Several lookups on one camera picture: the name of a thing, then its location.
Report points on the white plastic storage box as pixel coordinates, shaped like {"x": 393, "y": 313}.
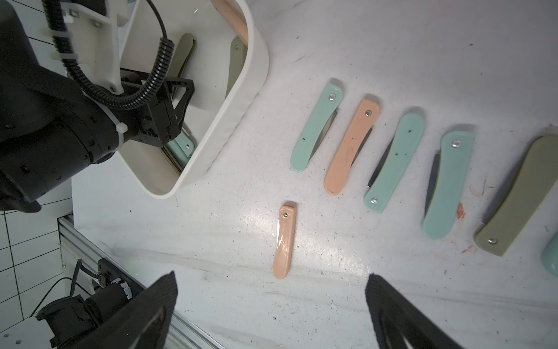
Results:
{"x": 214, "y": 110}

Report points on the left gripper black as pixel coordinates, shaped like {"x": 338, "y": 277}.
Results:
{"x": 53, "y": 126}

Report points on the peach knife leaning in box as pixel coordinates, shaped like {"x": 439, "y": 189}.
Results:
{"x": 232, "y": 16}

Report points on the peach folding fruit knife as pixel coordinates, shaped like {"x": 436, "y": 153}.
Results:
{"x": 354, "y": 138}
{"x": 284, "y": 241}

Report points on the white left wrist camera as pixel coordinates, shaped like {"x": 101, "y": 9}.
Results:
{"x": 95, "y": 28}

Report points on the mint folding fruit knife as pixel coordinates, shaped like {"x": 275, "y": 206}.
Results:
{"x": 448, "y": 175}
{"x": 549, "y": 258}
{"x": 317, "y": 126}
{"x": 393, "y": 164}

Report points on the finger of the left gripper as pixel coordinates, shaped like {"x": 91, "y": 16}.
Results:
{"x": 178, "y": 93}

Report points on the mint knife in box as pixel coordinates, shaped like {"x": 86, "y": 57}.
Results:
{"x": 181, "y": 148}

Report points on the large olive knife in box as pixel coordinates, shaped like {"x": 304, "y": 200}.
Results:
{"x": 182, "y": 54}

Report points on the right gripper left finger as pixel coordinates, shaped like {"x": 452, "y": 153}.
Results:
{"x": 143, "y": 323}

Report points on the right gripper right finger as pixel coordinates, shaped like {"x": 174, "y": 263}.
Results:
{"x": 397, "y": 323}

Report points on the olive green folding fruit knife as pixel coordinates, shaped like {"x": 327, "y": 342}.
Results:
{"x": 527, "y": 188}

